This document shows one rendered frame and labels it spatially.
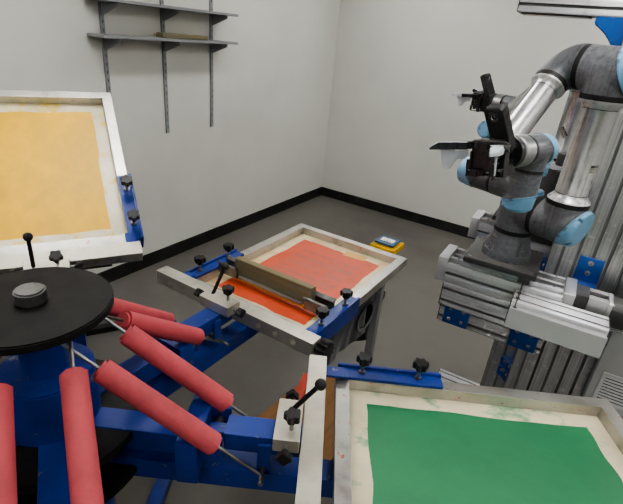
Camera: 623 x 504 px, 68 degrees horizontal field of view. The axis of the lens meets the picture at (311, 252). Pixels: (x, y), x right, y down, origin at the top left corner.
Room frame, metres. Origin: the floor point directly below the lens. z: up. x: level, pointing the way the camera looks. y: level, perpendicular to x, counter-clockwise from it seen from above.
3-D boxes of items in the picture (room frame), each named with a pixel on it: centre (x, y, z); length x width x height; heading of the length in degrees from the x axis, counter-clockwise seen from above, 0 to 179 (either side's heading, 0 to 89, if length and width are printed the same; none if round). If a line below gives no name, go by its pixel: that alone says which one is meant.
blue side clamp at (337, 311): (1.34, -0.10, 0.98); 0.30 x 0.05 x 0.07; 149
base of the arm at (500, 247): (1.41, -0.65, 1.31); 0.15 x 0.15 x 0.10
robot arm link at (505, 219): (1.40, -0.65, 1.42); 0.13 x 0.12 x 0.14; 38
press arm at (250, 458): (0.77, -0.06, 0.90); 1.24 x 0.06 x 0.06; 89
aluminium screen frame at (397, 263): (1.69, 0.02, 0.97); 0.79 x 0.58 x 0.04; 149
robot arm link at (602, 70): (1.30, -0.73, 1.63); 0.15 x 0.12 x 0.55; 38
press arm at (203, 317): (1.21, 0.31, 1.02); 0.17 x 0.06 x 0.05; 149
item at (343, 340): (1.64, -0.17, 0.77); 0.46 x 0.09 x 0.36; 149
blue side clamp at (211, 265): (1.63, 0.38, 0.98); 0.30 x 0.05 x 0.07; 149
